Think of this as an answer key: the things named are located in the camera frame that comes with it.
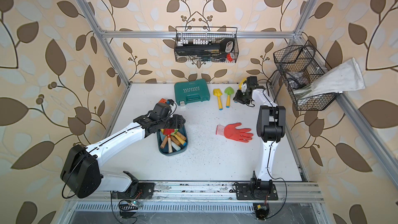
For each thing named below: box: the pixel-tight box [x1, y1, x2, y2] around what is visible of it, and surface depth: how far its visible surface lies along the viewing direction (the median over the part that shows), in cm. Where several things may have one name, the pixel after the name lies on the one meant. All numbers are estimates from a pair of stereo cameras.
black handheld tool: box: [175, 38, 235, 57], surface depth 85 cm
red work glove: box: [215, 122, 254, 143], surface depth 96 cm
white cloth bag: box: [293, 57, 366, 100], surface depth 59 cm
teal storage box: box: [156, 126, 189, 157], surface depth 88 cm
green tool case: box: [174, 78, 211, 106], surface depth 112 cm
